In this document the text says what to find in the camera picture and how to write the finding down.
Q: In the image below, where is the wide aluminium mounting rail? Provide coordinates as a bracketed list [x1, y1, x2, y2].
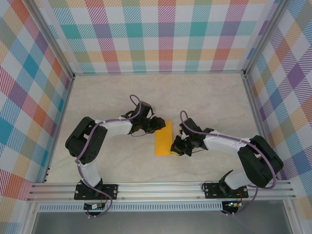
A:
[26, 181, 297, 202]

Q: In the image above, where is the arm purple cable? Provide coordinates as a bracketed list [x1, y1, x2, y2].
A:
[179, 110, 278, 216]
[76, 94, 147, 219]

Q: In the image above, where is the grey metal panel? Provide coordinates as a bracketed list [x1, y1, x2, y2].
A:
[31, 210, 293, 234]

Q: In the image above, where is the slotted grey cable duct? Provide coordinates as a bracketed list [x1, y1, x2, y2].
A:
[38, 204, 224, 212]

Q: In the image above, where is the aluminium frame post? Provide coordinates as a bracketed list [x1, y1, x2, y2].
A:
[242, 0, 288, 78]
[29, 0, 75, 80]

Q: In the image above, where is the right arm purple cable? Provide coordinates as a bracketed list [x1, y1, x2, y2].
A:
[179, 110, 278, 216]

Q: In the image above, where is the aluminium frame rail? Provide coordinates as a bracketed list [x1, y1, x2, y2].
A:
[73, 70, 247, 77]
[42, 75, 75, 183]
[242, 74, 280, 181]

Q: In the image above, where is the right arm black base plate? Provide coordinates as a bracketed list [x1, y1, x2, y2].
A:
[203, 182, 249, 199]

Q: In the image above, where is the orange paper sheet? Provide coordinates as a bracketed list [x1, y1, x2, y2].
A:
[155, 120, 173, 157]

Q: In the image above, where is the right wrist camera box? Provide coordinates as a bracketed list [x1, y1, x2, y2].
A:
[179, 118, 203, 138]

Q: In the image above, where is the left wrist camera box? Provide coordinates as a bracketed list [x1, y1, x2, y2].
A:
[135, 101, 155, 119]

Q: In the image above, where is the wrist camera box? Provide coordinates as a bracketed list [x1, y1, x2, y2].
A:
[135, 101, 155, 119]
[179, 118, 203, 138]

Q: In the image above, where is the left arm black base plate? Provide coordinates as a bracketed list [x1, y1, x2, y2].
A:
[74, 183, 119, 200]

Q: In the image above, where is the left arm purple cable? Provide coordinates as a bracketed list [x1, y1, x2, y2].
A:
[76, 94, 147, 219]

